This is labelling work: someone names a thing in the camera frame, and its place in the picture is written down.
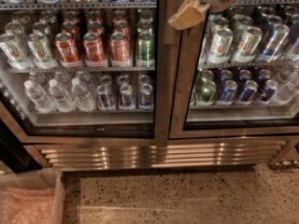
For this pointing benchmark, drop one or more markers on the left water bottle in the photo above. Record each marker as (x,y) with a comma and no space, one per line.
(39,97)

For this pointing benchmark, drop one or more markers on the front green soda can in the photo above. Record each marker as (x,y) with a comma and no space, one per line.
(145,49)

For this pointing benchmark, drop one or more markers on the pink bubble wrap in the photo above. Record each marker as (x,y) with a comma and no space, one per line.
(26,206)

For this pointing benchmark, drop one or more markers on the middle red bull can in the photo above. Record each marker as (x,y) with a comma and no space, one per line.
(126,97)

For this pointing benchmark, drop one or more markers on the right door left 7up can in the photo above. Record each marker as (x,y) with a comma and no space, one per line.
(220,46)

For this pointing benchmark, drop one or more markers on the red bull can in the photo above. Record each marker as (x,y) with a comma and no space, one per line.
(145,97)
(105,98)
(126,97)

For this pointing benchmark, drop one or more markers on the fridge glass door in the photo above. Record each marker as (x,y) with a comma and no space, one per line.
(190,120)
(79,17)

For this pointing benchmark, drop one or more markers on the steel fridge bottom grille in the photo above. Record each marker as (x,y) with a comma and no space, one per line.
(245,150)

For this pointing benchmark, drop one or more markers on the green can lower right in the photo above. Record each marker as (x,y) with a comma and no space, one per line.
(205,92)

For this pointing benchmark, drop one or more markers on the left red bull can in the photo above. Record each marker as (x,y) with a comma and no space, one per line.
(105,98)

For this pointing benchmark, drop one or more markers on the front left 7up can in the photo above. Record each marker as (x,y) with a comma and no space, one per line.
(17,53)

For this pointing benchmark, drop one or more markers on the front left coca-cola can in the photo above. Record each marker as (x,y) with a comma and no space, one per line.
(68,51)

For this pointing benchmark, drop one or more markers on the clear plastic storage bin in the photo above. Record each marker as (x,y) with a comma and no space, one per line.
(43,179)

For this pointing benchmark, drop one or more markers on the door 7up can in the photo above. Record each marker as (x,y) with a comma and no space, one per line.
(220,46)
(246,46)

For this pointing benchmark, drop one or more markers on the left blue can lower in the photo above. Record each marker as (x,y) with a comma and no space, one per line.
(227,94)

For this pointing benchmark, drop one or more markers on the right door water bottle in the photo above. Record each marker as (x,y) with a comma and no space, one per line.
(287,91)

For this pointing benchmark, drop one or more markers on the right red bull can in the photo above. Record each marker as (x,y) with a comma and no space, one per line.
(145,97)

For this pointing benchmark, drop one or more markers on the middle water bottle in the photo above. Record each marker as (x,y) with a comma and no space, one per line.
(61,96)

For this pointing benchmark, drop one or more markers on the silver blue tall can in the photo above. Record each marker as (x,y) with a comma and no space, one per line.
(270,50)

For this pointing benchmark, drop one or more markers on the coca-cola can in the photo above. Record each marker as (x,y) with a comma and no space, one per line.
(68,51)
(95,51)

